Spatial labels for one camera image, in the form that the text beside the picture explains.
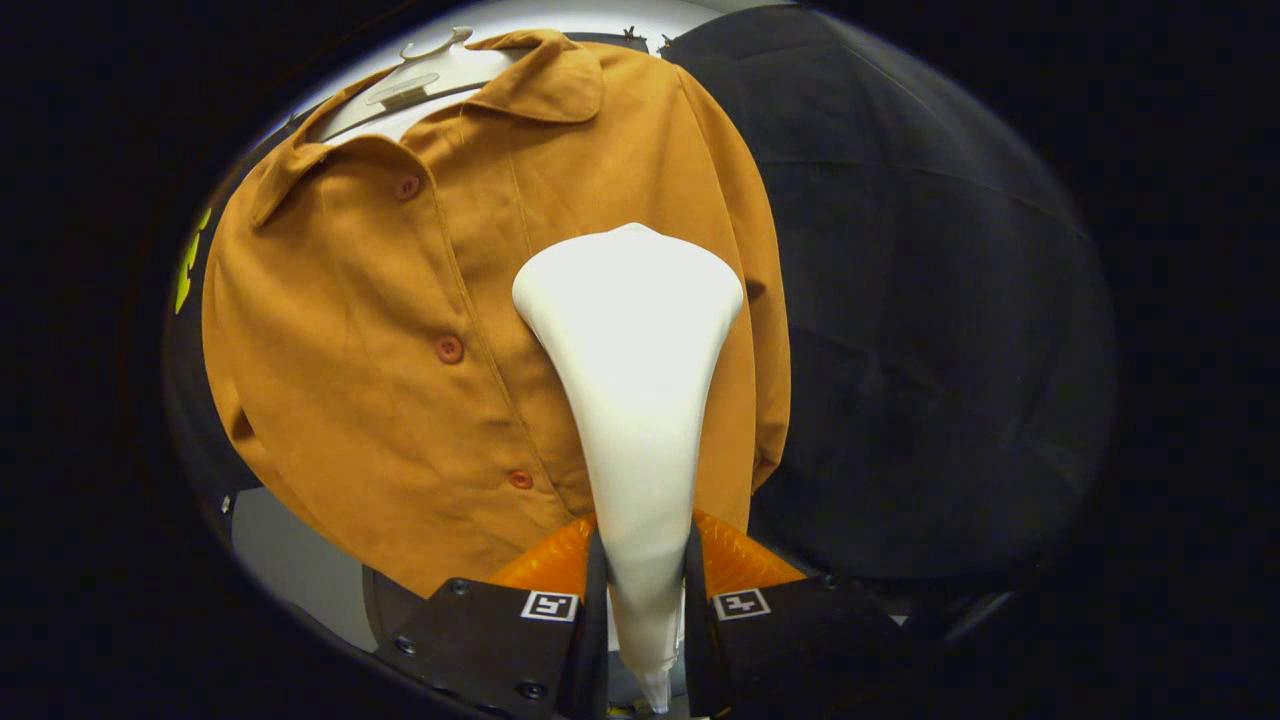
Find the white garment steamer head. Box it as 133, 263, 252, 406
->
512, 222, 746, 713

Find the orange button-up shirt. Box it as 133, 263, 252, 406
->
202, 30, 793, 599

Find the white clothes hanger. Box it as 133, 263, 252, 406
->
305, 27, 531, 146

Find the grey cabinet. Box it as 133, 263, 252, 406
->
230, 487, 431, 651

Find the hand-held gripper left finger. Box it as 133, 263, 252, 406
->
375, 512, 611, 720

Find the black backdrop cloth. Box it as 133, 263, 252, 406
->
160, 5, 1119, 611

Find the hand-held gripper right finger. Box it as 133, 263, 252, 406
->
683, 508, 911, 720

